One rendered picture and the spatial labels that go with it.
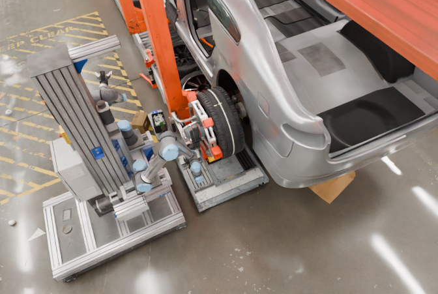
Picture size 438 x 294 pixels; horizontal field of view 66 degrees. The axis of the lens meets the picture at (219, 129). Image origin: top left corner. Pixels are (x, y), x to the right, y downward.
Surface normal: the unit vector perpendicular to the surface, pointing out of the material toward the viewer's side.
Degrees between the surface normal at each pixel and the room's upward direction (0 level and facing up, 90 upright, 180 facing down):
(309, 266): 0
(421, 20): 0
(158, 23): 90
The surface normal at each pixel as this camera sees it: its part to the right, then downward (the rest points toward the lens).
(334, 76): 0.09, -0.35
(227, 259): -0.07, -0.65
